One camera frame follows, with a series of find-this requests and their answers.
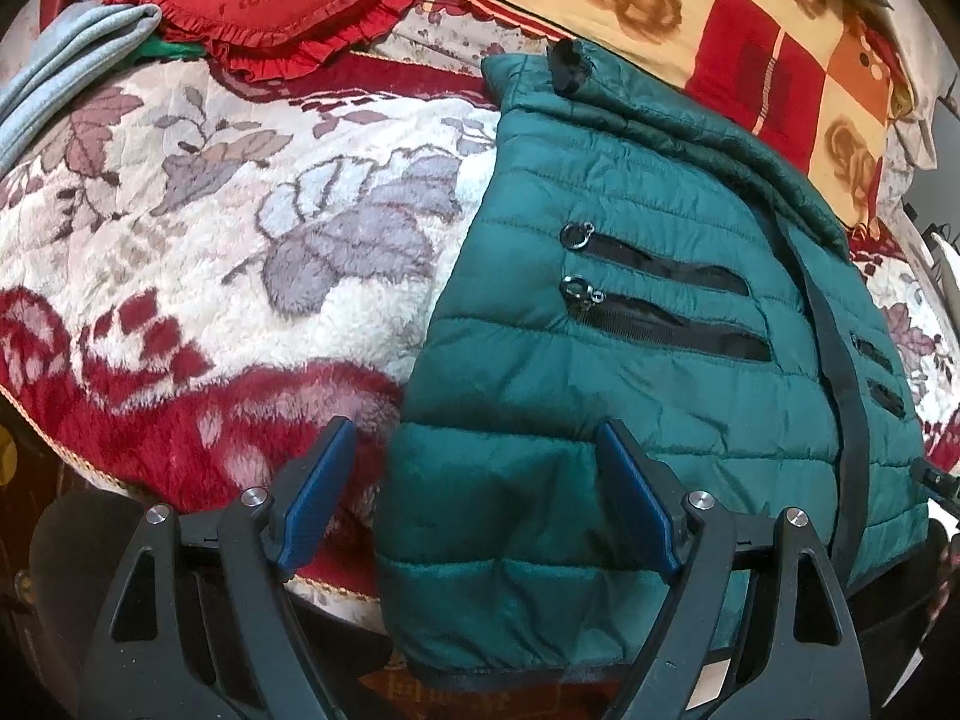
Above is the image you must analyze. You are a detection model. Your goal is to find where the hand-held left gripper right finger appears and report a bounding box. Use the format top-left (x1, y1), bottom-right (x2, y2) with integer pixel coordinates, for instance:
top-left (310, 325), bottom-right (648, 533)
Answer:
top-left (598, 420), bottom-right (871, 720)

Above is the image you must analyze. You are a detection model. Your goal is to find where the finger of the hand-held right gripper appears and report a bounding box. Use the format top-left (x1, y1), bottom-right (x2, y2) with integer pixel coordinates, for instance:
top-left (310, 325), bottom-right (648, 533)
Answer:
top-left (911, 457), bottom-right (960, 520)

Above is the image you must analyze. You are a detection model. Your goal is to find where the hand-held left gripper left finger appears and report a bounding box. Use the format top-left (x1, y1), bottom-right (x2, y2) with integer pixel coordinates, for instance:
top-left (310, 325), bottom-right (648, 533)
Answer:
top-left (79, 416), bottom-right (358, 720)

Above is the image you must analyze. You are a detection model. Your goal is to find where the teal puffer jacket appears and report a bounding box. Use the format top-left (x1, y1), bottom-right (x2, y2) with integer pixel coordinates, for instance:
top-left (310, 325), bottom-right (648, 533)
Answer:
top-left (373, 37), bottom-right (932, 691)

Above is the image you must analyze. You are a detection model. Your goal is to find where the floral plush blanket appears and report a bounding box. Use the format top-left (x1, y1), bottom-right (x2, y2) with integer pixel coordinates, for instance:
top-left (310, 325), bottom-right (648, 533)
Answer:
top-left (0, 0), bottom-right (960, 616)

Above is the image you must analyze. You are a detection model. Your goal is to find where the white cloth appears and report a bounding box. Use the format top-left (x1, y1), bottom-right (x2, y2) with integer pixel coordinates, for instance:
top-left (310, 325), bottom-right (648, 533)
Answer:
top-left (885, 75), bottom-right (940, 170)

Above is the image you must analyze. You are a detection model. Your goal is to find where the red yellow checkered rose blanket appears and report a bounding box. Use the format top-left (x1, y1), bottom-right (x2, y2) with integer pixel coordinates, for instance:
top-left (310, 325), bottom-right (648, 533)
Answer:
top-left (420, 0), bottom-right (917, 233)

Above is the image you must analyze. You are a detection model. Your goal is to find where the folded grey-blue cloth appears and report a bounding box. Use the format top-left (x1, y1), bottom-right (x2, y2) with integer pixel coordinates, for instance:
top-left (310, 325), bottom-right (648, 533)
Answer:
top-left (0, 4), bottom-right (164, 175)

